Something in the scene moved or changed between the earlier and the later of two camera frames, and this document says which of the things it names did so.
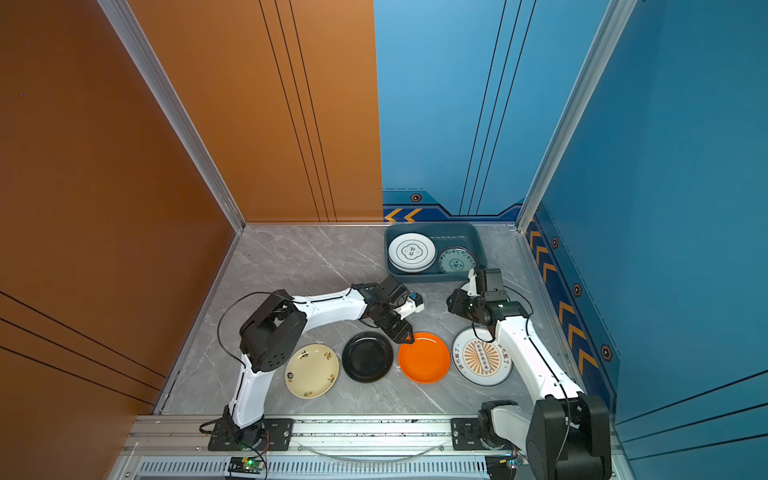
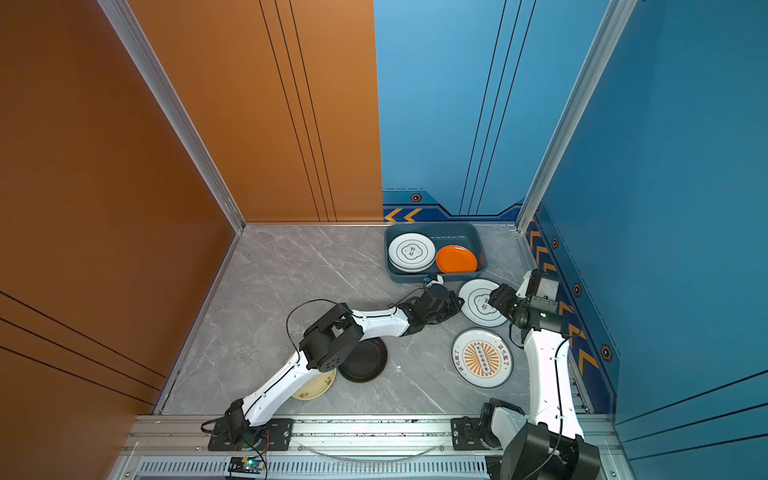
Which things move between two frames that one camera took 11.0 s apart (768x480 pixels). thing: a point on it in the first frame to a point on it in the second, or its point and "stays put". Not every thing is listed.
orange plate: x=426 y=360 to x=453 y=259
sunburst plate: x=486 y=364 stays put
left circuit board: x=248 y=464 stays put
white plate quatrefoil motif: x=412 y=252 stays put
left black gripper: x=401 y=335 to x=454 y=307
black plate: x=367 y=356 stays put
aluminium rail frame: x=177 y=448 stays put
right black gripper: x=456 y=304 to x=501 y=298
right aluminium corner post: x=610 y=32 stays put
